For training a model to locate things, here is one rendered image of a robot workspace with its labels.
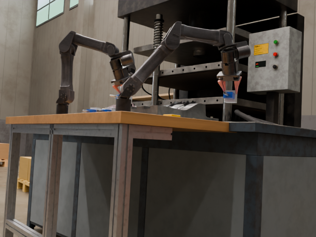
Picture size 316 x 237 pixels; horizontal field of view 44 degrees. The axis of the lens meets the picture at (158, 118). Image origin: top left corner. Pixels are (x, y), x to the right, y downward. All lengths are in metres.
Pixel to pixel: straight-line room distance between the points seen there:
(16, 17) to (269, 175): 11.58
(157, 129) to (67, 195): 1.38
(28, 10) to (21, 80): 2.16
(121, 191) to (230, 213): 0.54
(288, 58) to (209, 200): 1.20
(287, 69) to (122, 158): 1.54
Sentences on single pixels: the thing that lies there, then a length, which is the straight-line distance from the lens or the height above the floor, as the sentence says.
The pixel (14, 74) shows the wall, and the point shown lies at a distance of 12.43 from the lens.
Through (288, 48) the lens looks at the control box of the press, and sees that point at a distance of 2.60.
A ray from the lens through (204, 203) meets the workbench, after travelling 1.74.
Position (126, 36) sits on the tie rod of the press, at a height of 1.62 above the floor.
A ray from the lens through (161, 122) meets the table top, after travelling 1.35.
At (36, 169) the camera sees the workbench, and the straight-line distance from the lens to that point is 3.02.
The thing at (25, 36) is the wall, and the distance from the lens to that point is 12.72.
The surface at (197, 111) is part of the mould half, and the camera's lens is 2.20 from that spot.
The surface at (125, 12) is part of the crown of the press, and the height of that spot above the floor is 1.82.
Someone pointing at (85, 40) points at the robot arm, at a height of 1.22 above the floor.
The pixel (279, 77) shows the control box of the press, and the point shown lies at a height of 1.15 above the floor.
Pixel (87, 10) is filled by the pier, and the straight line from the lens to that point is 9.26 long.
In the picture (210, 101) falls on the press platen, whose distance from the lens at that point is 2.80.
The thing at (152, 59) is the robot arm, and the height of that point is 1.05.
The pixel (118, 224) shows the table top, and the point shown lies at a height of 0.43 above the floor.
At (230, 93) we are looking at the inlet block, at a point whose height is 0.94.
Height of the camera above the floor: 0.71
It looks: 3 degrees up
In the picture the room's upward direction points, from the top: 3 degrees clockwise
